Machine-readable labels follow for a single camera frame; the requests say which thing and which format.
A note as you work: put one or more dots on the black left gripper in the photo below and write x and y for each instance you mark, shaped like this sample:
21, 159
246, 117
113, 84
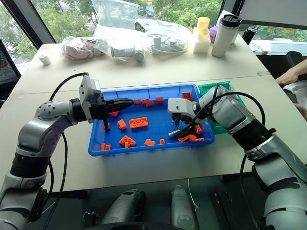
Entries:
98, 109

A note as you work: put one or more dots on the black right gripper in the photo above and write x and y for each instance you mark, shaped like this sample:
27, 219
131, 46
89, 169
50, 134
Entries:
182, 118

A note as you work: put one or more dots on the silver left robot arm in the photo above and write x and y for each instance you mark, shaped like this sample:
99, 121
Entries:
36, 134

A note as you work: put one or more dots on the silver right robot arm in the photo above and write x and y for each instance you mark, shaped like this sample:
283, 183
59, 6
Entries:
254, 139

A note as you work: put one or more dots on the blue plastic bin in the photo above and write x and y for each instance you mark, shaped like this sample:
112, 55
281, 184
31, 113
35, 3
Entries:
156, 119

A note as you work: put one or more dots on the green plastic bin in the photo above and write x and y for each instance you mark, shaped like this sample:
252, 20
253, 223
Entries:
230, 95

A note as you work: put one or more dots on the person's bare hand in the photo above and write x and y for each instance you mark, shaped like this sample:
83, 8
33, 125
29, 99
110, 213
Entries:
287, 75

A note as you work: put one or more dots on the small orange toy brick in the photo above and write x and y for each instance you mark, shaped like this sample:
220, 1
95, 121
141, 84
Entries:
122, 124
199, 129
114, 113
137, 101
159, 100
149, 142
106, 146
148, 103

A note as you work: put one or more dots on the flat orange toy brick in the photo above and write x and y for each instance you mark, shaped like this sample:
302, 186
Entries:
200, 139
189, 138

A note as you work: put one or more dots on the tiny orange toy brick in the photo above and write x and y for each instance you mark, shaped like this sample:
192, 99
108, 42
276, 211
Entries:
162, 141

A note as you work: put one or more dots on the large orange six-stud brick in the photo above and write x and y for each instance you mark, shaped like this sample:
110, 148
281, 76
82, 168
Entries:
138, 123

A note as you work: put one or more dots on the orange toy brick cluster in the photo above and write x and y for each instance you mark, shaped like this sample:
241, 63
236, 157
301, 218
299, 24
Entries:
127, 141

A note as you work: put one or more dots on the red-orange toy brick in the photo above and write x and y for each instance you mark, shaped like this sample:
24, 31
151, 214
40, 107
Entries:
187, 96

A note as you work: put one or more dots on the white and grey bottle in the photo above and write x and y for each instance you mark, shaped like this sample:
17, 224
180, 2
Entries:
127, 52

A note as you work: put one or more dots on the bagged pink cloth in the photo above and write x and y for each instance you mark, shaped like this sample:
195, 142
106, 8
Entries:
79, 49

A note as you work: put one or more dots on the grey rounded robot leg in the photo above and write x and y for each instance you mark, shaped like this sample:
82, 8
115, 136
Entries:
183, 208
124, 206

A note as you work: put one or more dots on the small white cylinder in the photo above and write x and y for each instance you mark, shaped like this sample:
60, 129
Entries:
44, 60

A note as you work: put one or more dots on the white power strip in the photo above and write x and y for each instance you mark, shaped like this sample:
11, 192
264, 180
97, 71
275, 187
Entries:
168, 44

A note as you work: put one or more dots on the large clear plastic bag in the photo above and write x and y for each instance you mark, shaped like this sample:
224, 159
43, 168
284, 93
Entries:
124, 19

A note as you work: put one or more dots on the purple plastic bag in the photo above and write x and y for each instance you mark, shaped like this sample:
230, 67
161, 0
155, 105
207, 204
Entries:
213, 33

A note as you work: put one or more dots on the white tumbler with black lid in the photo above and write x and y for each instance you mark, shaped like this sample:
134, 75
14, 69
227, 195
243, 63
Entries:
224, 36

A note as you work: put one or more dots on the yellow plastic cup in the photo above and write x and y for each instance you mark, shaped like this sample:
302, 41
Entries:
203, 27

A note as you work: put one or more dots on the black mesh chair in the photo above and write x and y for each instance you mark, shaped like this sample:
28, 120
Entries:
7, 69

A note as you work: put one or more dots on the black bottle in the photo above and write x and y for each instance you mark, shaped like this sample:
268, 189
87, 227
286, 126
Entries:
249, 34

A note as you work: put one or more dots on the person's white clothing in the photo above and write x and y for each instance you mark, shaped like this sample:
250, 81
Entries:
297, 92

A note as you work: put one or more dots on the black office chair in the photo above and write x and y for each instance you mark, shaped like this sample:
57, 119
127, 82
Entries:
294, 58

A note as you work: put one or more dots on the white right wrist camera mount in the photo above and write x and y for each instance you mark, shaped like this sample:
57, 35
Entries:
180, 105

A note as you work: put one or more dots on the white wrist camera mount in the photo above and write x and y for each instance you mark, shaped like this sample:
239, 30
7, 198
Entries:
87, 92
180, 105

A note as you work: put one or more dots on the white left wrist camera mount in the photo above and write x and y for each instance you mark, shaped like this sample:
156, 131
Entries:
87, 92

